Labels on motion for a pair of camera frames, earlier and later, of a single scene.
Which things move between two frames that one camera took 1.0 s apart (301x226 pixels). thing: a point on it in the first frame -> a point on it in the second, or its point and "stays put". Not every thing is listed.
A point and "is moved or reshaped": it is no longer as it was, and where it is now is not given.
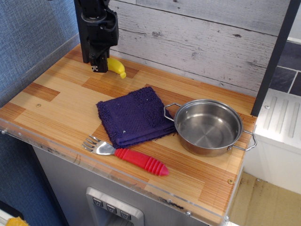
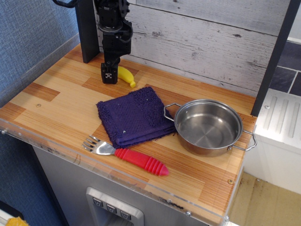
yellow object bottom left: x=17 y=221 stays put
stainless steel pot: x=208 y=127 stays put
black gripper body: x=102 y=31 -> x=116 y=42
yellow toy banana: x=114 y=66 is moved or reshaped
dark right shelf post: x=286 y=29 stays put
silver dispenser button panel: x=107 y=211 stays put
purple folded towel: x=136 y=118 stays put
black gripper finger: x=94 y=64 -> x=106 y=73
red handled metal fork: x=99 y=147 stays put
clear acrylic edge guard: x=125 y=179 stays put
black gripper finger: x=102 y=66 -> x=113 y=76
